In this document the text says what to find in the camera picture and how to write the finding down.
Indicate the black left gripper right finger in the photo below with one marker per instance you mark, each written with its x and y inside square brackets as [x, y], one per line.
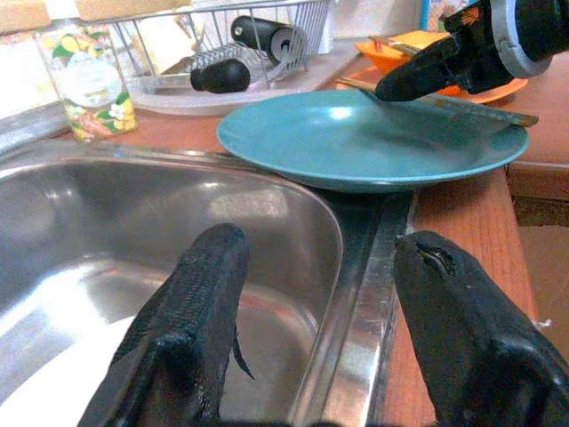
[467, 333]

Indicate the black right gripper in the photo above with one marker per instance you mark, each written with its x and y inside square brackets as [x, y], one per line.
[475, 53]

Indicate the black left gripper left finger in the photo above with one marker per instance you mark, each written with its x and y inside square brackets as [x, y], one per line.
[200, 311]

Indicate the brown spoon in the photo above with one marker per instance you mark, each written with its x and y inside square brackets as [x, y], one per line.
[395, 44]

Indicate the blue printed box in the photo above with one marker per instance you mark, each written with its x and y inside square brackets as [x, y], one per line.
[433, 15]

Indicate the orange plate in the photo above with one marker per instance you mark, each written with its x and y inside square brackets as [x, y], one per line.
[498, 91]

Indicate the white cutlery holder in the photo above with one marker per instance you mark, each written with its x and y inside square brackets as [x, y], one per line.
[326, 40]

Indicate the stainless steel double sink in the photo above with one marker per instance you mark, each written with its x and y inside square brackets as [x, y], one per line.
[133, 222]

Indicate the teal plate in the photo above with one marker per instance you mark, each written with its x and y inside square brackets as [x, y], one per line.
[333, 138]

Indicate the large black bottle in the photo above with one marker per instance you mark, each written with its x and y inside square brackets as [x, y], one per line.
[253, 33]

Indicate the small black bottle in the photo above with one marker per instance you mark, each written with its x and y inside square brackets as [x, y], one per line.
[222, 75]

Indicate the grey plastic drip tray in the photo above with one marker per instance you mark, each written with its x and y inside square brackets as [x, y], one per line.
[200, 104]

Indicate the floral soap pump bottle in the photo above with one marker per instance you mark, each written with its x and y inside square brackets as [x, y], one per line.
[89, 84]

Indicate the cream ceramic mug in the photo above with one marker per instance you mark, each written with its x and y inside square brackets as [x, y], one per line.
[164, 40]

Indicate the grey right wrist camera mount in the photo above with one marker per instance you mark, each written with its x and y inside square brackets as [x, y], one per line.
[504, 26]

